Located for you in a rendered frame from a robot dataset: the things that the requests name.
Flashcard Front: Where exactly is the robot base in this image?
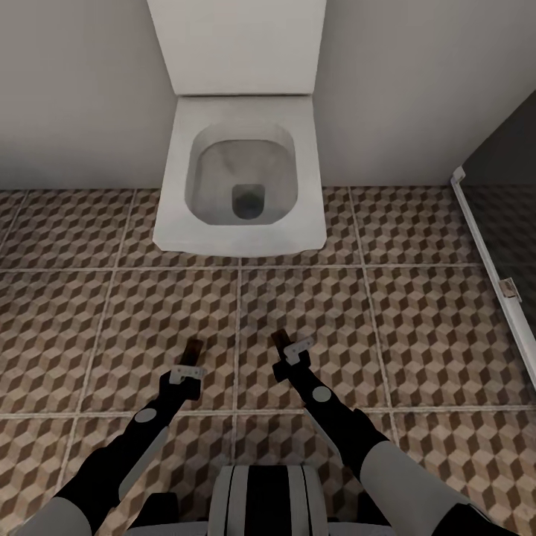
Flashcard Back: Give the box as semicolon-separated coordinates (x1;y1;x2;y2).
121;493;398;536

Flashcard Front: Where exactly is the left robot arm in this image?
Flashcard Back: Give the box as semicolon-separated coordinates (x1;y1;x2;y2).
13;364;208;536

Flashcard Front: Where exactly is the robot trunk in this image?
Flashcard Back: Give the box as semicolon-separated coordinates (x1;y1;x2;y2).
207;465;329;536

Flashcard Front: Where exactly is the mousetrap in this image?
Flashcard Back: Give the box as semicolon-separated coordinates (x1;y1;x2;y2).
179;337;205;366
272;328;292;352

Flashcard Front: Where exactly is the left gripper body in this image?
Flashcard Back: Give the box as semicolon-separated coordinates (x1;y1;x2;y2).
159;374;201;408

